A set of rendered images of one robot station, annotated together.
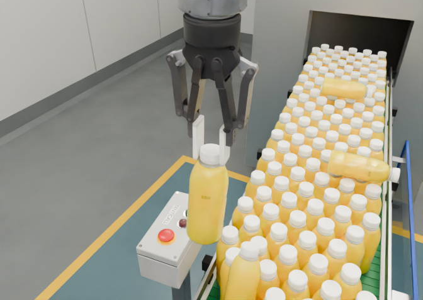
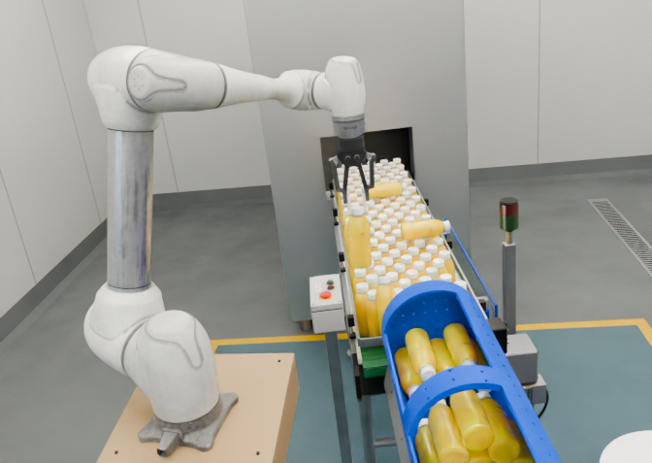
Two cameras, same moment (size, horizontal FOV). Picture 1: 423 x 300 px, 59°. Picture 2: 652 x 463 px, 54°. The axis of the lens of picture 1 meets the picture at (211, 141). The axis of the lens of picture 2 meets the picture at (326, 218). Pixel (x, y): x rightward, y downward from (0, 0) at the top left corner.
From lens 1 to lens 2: 133 cm
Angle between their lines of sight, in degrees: 23
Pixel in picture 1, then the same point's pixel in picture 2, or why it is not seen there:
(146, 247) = (317, 304)
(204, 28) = (352, 141)
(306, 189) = (395, 252)
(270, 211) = (379, 269)
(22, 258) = not seen: outside the picture
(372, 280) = not seen: hidden behind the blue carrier
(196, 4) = (348, 131)
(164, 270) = (334, 315)
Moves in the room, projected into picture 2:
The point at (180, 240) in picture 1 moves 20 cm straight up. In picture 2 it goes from (336, 294) to (329, 237)
